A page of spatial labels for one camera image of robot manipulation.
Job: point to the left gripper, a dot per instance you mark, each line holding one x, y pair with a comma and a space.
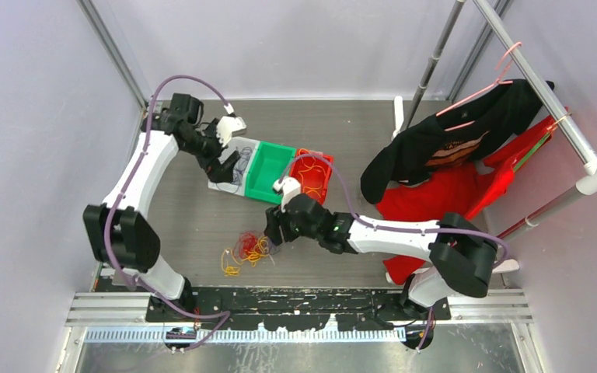
218, 172

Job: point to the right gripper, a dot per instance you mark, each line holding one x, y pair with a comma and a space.
276, 217

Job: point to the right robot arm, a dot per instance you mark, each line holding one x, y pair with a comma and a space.
461, 257

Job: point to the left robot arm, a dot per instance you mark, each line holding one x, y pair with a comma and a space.
118, 229

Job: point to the white plastic bin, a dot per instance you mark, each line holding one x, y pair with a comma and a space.
247, 148

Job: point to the green plastic bin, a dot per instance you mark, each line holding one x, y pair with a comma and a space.
268, 164

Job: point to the red plastic bin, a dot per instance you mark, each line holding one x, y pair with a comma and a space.
313, 175

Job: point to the red t-shirt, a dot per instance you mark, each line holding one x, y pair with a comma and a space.
462, 189

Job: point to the black t-shirt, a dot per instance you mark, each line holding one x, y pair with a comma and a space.
469, 133

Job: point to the pink clothes hanger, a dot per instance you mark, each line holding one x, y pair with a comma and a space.
506, 62

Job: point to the metal clothes rack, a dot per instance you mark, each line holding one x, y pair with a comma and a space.
543, 89

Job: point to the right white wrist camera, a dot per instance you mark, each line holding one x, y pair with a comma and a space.
287, 188

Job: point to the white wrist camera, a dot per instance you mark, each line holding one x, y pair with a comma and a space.
229, 127
287, 188

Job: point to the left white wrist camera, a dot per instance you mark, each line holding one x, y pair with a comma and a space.
229, 127

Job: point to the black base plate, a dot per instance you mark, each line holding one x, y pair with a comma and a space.
301, 309

